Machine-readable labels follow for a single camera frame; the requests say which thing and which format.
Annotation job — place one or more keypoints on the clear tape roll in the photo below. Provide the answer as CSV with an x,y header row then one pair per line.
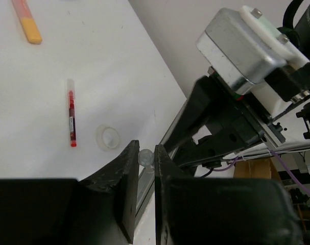
x,y
107,138

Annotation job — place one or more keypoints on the orange highlighter marker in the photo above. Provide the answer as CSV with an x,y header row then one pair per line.
x,y
27,21

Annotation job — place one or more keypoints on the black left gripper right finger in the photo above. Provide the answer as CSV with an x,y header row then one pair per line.
x,y
190,210

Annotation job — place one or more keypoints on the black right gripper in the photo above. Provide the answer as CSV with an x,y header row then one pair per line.
x,y
213,124

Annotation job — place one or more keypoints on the red gel pen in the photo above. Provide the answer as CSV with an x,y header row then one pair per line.
x,y
71,112

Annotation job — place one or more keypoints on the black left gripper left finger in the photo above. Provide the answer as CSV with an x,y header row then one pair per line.
x,y
99,209

